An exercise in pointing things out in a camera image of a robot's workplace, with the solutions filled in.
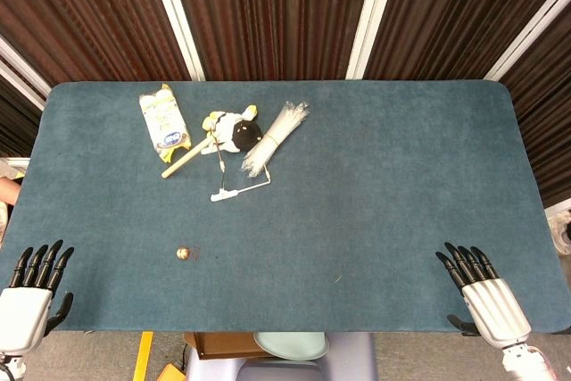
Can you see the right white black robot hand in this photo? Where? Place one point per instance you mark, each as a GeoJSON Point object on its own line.
{"type": "Point", "coordinates": [495, 309]}

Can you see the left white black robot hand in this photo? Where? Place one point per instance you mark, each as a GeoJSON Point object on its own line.
{"type": "Point", "coordinates": [22, 314]}

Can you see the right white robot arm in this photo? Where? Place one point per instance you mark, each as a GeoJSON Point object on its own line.
{"type": "Point", "coordinates": [526, 363]}

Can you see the white sneaker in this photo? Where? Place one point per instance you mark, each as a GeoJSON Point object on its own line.
{"type": "Point", "coordinates": [561, 229]}

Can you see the yellow floor strip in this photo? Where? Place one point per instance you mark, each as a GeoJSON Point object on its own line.
{"type": "Point", "coordinates": [143, 356]}

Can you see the lavender plastic stool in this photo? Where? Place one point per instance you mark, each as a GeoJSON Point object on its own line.
{"type": "Point", "coordinates": [348, 358]}

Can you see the orange flat object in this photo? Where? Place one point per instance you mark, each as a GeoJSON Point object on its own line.
{"type": "Point", "coordinates": [171, 373]}

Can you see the blue felt table mat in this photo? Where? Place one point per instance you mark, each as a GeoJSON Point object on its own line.
{"type": "Point", "coordinates": [334, 220]}

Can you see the brown cardboard box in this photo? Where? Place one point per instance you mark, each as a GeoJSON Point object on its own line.
{"type": "Point", "coordinates": [223, 345]}

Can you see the pale green round plate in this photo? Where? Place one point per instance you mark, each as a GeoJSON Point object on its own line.
{"type": "Point", "coordinates": [294, 345]}

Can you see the wooden stick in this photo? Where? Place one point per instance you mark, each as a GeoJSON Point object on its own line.
{"type": "Point", "coordinates": [183, 162]}

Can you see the white yellow snack packet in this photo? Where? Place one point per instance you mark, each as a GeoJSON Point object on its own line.
{"type": "Point", "coordinates": [165, 122]}

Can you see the black white plush toy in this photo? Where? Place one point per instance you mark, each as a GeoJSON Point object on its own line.
{"type": "Point", "coordinates": [245, 133]}

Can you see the white partition post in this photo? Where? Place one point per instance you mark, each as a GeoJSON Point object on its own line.
{"type": "Point", "coordinates": [372, 15]}
{"type": "Point", "coordinates": [22, 68]}
{"type": "Point", "coordinates": [531, 30]}
{"type": "Point", "coordinates": [176, 15]}

